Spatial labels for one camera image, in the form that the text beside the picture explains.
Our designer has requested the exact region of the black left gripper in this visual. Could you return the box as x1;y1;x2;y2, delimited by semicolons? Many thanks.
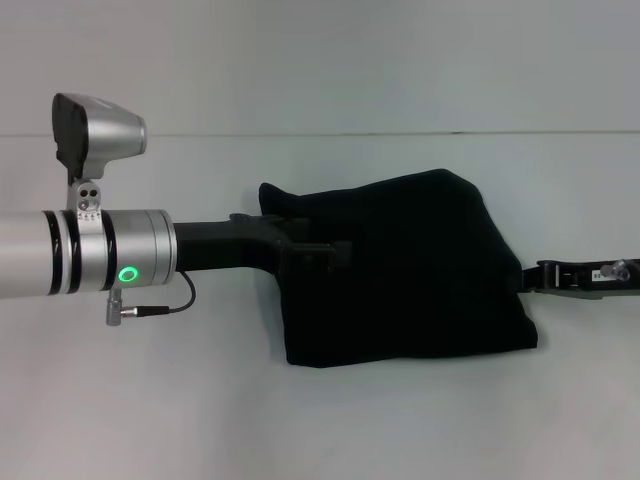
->
172;212;354;277

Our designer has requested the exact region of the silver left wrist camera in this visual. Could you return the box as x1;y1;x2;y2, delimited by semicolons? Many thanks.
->
51;92;149;221

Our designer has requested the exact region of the right gripper cable with plug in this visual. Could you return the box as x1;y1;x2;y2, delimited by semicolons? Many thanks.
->
599;258;632;280

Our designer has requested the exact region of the black t-shirt with beige print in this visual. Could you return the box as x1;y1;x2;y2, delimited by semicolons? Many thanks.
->
257;168;540;370

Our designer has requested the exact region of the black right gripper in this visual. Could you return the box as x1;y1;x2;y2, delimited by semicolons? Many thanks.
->
518;257;640;302

